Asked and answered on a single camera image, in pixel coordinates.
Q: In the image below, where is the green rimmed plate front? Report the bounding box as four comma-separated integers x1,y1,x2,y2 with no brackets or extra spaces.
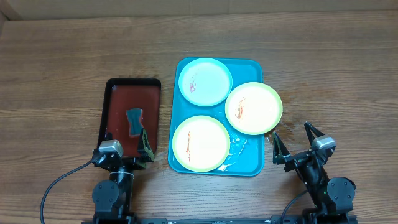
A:
172,115,230,173

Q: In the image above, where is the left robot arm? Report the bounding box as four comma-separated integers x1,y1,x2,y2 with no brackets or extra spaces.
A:
92,129,154,223

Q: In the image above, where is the light blue plate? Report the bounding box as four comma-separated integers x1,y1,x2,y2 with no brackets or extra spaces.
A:
177,58,233,106

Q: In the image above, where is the black tray with red liquid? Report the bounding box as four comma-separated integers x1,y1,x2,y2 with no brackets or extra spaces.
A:
97,78,161,157

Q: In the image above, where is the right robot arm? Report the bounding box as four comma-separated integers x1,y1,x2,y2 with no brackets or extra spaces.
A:
271,121,358,224

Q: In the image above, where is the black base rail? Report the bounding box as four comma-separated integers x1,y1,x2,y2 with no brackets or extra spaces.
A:
81,214,358,224

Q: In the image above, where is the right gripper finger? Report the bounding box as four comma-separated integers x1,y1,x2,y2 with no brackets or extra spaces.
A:
304,121,325,146
272,131,290,164

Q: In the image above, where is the green rimmed plate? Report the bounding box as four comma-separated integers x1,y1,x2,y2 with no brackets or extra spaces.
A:
225,82,283,135
172,115,230,173

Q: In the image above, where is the green and orange sponge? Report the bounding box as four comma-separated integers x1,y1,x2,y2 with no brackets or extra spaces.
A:
126,108,143,137

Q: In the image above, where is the teal plastic tray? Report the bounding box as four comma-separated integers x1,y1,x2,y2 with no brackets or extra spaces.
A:
168,57,264,177

